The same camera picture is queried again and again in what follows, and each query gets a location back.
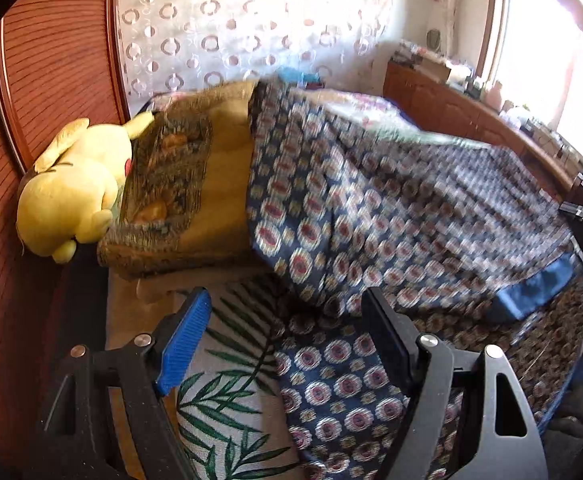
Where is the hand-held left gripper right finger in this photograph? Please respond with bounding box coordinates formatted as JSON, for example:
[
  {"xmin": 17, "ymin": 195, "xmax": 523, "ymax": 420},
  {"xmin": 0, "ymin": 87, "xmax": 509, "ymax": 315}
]
[{"xmin": 360, "ymin": 287, "xmax": 549, "ymax": 480}]

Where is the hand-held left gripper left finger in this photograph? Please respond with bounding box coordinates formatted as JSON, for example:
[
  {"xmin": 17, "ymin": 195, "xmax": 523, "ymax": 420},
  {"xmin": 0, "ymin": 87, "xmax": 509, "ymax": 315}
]
[{"xmin": 36, "ymin": 287, "xmax": 213, "ymax": 480}]

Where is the navy circle patterned shirt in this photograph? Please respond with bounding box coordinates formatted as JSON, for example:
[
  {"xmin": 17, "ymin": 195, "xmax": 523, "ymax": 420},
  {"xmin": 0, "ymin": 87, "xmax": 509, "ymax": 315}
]
[{"xmin": 244, "ymin": 77, "xmax": 583, "ymax": 480}]

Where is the window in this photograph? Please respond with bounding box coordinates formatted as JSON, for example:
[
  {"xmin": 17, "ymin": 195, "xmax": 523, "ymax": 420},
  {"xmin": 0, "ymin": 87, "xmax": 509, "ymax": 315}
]
[{"xmin": 476, "ymin": 0, "xmax": 583, "ymax": 171}]

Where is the gold brocade pillow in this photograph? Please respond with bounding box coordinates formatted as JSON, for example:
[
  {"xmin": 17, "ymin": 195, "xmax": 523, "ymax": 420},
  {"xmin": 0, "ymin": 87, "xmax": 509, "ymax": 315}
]
[{"xmin": 96, "ymin": 80, "xmax": 272, "ymax": 281}]

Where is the wooden sideboard cabinet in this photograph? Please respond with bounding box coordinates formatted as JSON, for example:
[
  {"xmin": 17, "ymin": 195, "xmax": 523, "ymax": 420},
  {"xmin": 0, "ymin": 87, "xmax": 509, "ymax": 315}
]
[{"xmin": 384, "ymin": 60, "xmax": 583, "ymax": 201}]

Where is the yellow plush toy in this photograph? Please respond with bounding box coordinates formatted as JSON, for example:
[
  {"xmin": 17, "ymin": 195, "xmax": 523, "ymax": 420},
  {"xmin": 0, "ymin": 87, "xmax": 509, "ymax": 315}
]
[{"xmin": 16, "ymin": 110, "xmax": 155, "ymax": 264}]

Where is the cardboard box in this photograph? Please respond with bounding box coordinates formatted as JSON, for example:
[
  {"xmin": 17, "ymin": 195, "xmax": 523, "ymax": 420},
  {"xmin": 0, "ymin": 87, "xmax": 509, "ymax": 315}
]
[{"xmin": 419, "ymin": 57, "xmax": 455, "ymax": 83}]

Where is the folded floral cloth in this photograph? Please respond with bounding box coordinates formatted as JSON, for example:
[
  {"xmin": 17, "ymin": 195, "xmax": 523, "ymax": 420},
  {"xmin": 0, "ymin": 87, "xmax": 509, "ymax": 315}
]
[{"xmin": 396, "ymin": 42, "xmax": 425, "ymax": 63}]

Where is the teal box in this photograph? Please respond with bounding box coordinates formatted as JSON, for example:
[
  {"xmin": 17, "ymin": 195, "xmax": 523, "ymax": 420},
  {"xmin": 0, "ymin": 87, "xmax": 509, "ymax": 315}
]
[{"xmin": 276, "ymin": 66, "xmax": 325, "ymax": 88}]

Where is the wooden slatted wardrobe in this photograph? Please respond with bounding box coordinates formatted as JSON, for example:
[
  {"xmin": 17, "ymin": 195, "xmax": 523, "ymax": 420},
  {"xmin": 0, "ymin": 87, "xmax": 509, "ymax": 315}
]
[{"xmin": 0, "ymin": 0, "xmax": 132, "ymax": 461}]

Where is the sheer circle patterned curtain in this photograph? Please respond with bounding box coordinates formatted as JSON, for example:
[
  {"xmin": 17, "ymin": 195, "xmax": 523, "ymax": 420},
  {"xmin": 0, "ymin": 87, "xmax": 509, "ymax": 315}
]
[{"xmin": 112, "ymin": 0, "xmax": 397, "ymax": 111}]

